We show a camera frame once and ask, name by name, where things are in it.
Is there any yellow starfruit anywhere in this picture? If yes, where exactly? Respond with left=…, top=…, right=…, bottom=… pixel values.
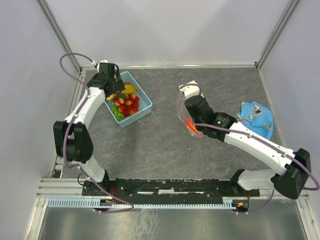
left=121, top=84, right=137, bottom=95

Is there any clear zip top bag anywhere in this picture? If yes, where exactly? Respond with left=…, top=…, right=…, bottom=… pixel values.
left=176, top=92, right=204, bottom=138

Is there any orange pink peach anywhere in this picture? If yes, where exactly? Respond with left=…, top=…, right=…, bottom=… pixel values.
left=185, top=117, right=200, bottom=135

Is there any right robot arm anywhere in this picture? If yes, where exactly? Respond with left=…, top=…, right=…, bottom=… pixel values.
left=184, top=95, right=311, bottom=200

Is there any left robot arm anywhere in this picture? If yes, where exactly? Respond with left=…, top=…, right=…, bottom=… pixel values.
left=53, top=71, right=125, bottom=195

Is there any red lychee cluster with leaves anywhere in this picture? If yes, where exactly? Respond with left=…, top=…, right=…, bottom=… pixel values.
left=113, top=93, right=140, bottom=118

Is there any green grape bunch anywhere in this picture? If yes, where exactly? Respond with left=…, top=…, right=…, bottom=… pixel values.
left=111, top=104, right=125, bottom=122

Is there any light blue plastic basket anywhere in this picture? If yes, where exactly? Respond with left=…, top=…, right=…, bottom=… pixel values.
left=105, top=71, right=153, bottom=128

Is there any blue printed cloth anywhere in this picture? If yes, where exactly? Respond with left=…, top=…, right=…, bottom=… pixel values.
left=237, top=101, right=274, bottom=140

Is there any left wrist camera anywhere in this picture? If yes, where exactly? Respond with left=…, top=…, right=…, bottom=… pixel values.
left=95, top=59, right=116, bottom=76

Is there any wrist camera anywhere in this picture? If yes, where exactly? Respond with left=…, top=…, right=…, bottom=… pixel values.
left=178, top=80, right=204, bottom=100
left=95, top=59, right=116, bottom=76

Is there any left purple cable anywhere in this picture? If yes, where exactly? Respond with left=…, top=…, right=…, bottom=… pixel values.
left=59, top=52, right=136, bottom=215

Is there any purple cable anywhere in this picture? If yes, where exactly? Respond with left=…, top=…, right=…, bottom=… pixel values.
left=59, top=52, right=136, bottom=215
left=179, top=83, right=320, bottom=216

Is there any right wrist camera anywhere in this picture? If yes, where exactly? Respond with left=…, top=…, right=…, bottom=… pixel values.
left=178, top=80, right=204, bottom=100

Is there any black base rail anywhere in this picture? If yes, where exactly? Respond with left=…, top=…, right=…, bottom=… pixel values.
left=82, top=177, right=261, bottom=205

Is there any light blue cable duct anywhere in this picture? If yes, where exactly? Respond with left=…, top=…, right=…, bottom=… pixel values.
left=47, top=198, right=236, bottom=210

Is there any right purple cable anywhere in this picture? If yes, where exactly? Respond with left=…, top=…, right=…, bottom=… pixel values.
left=179, top=83, right=320, bottom=216

